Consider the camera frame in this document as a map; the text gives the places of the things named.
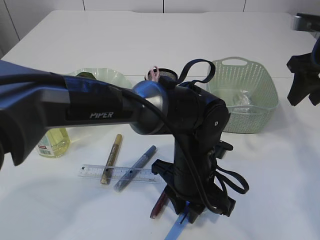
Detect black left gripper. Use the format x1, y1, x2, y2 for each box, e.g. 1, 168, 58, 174
151, 134, 236, 224

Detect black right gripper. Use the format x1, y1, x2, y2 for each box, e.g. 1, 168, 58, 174
286, 38, 320, 106

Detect blue handled scissors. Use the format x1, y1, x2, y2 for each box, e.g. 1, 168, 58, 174
164, 201, 190, 240

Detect clear plastic ruler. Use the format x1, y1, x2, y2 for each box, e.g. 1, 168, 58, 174
78, 164, 163, 184

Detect clear plastic sheet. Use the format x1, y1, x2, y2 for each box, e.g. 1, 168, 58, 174
232, 90, 252, 113

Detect gold marker pen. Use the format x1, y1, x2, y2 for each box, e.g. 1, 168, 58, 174
100, 134, 123, 185

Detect small pink purple scissors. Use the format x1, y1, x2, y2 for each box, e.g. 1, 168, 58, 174
144, 66, 160, 82

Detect yellow tea drink bottle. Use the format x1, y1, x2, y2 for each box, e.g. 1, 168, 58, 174
35, 128, 71, 158

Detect purple artificial grape bunch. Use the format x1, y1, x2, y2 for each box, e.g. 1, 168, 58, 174
76, 71, 96, 80

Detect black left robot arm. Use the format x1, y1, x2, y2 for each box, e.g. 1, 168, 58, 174
0, 61, 235, 222

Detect red marker pen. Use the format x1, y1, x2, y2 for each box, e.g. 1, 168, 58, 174
150, 190, 168, 219

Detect green woven plastic basket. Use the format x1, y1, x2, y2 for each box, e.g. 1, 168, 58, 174
207, 56, 279, 134

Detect silver blue marker pen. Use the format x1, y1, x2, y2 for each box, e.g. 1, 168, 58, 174
113, 145, 157, 193

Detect black mesh pen holder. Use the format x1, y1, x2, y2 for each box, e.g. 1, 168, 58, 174
159, 68, 178, 81

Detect green wavy plastic plate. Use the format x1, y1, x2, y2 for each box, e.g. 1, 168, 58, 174
66, 68, 132, 89

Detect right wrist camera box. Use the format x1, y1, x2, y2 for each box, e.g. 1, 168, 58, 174
291, 13, 320, 33

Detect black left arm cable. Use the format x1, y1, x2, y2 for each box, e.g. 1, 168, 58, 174
119, 58, 251, 215

